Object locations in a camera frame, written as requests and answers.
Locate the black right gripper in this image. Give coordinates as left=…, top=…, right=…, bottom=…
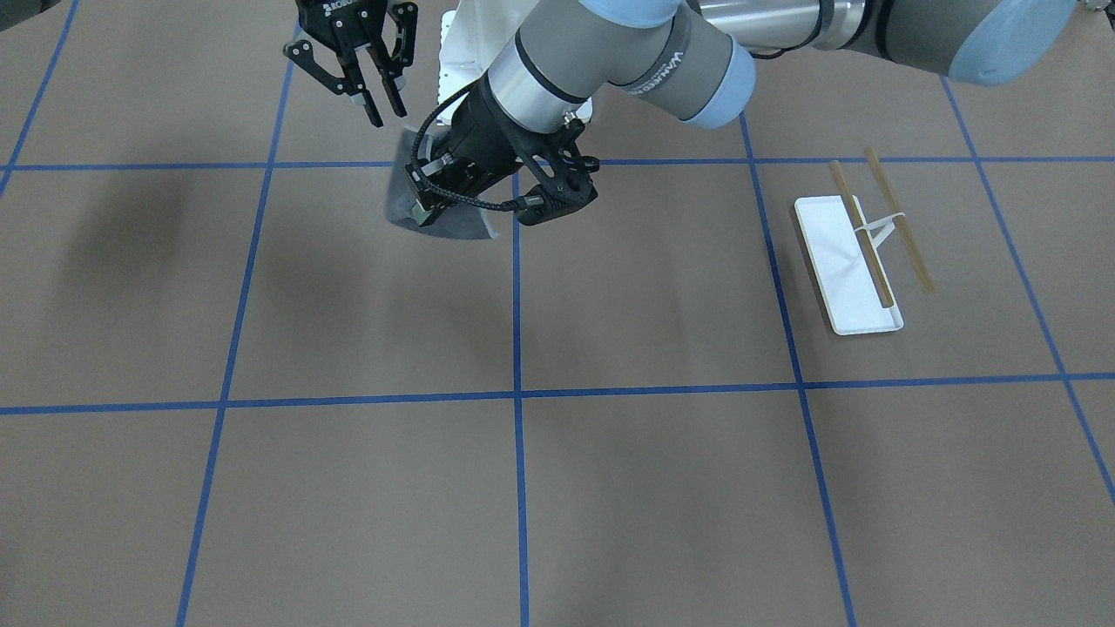
left=283, top=1, right=419, bottom=128

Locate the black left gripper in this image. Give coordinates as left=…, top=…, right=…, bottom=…
left=409, top=77, right=524, bottom=212

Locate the grey towel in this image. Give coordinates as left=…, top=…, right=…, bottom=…
left=385, top=125, right=498, bottom=239

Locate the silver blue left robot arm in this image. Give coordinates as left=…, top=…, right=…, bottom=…
left=387, top=1, right=1076, bottom=239

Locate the white towel rack base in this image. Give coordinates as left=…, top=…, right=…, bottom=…
left=794, top=195, right=904, bottom=336

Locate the wooden rack bar near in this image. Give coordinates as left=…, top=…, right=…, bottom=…
left=828, top=160, right=895, bottom=309

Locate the wooden rack bar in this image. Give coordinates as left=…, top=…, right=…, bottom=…
left=828, top=160, right=895, bottom=309
left=864, top=147, right=935, bottom=295

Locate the wooden rack bar far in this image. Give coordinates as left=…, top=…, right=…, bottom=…
left=864, top=147, right=935, bottom=295

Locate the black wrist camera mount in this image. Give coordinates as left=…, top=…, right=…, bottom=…
left=510, top=118, right=601, bottom=226

